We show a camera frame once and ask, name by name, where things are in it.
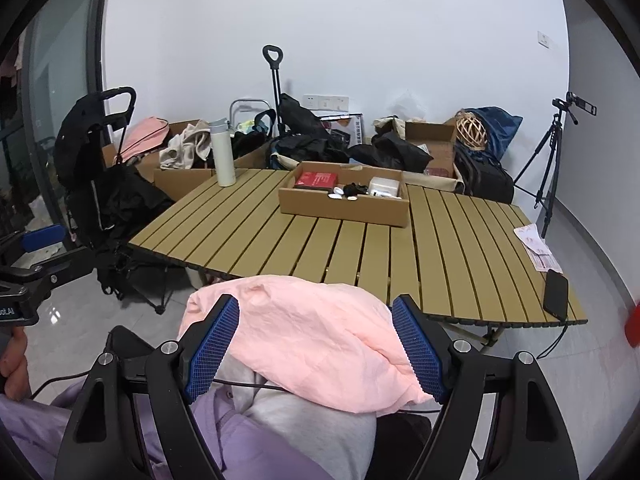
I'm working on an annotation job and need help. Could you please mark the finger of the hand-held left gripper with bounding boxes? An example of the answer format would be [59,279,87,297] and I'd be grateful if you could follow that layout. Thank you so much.
[0,246,96,291]
[0,225,68,267]

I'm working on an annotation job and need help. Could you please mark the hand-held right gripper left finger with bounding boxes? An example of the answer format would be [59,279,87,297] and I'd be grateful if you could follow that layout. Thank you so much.
[60,294,241,480]

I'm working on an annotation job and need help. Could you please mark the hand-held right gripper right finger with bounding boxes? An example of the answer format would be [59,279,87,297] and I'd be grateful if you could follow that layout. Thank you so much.
[391,294,581,480]

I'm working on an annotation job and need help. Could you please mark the shallow cardboard tray box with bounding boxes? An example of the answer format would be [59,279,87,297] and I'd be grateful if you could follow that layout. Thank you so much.
[278,161,411,229]

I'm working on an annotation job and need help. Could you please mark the clear plastic bag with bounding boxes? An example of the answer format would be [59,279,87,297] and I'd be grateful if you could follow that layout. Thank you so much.
[368,176,403,199]

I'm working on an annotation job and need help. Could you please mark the person's left forearm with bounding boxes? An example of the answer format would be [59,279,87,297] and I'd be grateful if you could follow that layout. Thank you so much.
[0,377,86,480]

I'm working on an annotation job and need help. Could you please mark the person's left hand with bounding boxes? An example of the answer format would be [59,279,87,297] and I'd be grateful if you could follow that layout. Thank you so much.
[0,329,35,401]

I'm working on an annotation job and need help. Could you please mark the black chair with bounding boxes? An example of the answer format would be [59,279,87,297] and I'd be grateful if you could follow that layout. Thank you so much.
[106,325,488,480]

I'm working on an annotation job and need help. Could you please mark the purple jacket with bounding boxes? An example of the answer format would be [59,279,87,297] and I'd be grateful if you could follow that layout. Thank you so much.
[150,385,341,480]

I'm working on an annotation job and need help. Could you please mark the pink blanket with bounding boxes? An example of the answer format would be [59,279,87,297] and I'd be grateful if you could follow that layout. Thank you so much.
[179,275,436,415]

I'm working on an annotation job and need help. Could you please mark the glass sliding door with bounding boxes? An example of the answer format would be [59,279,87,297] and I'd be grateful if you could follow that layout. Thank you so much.
[0,0,113,281]

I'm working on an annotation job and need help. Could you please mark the large cardboard box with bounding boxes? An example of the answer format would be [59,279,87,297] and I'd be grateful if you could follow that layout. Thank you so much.
[102,120,273,191]

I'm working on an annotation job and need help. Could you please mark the pink bag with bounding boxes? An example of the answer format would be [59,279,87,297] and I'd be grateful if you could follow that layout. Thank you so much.
[117,116,172,161]

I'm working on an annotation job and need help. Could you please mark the black smartphone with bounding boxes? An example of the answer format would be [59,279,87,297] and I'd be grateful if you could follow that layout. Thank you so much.
[543,269,570,321]

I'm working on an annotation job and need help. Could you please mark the printed paper sheets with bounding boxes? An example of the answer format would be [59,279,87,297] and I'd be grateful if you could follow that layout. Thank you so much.
[514,225,563,273]

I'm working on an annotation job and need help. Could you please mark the beige clothes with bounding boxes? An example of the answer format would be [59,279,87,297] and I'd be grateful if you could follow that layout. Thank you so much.
[160,121,216,171]

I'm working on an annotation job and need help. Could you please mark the black backpack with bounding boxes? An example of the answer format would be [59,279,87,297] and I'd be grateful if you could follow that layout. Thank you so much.
[455,150,516,205]

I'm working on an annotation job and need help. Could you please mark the black jacket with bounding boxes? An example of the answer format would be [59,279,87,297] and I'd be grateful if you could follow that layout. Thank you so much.
[347,131,435,172]

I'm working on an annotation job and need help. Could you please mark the red flat box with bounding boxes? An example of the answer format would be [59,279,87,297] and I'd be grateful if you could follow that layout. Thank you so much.
[294,171,338,191]

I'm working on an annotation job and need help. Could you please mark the white water bottle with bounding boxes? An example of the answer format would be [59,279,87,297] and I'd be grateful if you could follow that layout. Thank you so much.
[209,117,237,187]

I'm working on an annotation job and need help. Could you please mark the open brown cardboard box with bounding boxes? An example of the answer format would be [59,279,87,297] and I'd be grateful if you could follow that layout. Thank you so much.
[405,121,463,181]

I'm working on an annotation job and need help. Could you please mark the red bucket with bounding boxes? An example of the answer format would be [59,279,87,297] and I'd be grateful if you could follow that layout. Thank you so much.
[624,300,640,348]

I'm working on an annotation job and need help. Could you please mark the wicker ball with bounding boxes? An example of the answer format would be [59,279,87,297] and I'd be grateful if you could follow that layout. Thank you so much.
[455,112,487,152]

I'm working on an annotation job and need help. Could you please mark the black tripod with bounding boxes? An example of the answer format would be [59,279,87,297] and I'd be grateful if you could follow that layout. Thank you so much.
[512,110,565,238]

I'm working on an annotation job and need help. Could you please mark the keyboard print box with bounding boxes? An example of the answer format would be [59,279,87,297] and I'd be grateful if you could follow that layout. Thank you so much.
[317,112,363,148]

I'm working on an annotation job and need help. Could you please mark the blue cushion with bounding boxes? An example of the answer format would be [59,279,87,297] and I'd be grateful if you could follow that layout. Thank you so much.
[462,106,523,161]

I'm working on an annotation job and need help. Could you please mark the black clothes pile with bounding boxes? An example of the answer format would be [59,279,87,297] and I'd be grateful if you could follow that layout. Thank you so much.
[267,92,351,163]

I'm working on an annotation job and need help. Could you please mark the metal folding stool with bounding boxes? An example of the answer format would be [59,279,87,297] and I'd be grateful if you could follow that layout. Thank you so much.
[230,99,277,136]

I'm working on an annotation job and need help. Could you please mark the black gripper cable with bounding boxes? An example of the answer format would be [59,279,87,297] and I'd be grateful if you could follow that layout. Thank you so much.
[32,372,291,398]

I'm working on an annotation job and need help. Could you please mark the phone charging cable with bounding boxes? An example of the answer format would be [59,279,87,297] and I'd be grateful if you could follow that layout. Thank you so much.
[537,320,569,361]

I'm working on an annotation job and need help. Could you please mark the wall power outlets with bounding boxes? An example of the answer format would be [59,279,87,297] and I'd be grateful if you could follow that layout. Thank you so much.
[302,94,349,111]

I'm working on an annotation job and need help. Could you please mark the black trolley handle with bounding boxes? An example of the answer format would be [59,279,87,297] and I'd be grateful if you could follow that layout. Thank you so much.
[262,45,288,136]

